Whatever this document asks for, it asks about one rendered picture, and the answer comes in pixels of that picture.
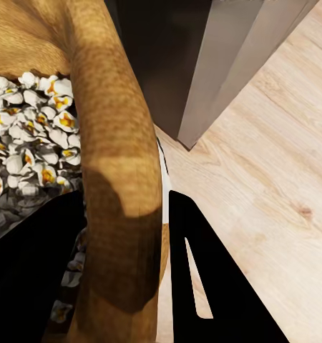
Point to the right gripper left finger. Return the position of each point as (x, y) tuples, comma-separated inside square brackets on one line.
[(33, 259)]

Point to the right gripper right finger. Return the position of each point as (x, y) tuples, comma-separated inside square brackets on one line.
[(239, 316)]

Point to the fridge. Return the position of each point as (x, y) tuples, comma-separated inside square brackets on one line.
[(193, 57)]

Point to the popcorn bag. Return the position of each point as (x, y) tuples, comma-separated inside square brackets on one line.
[(125, 180)]

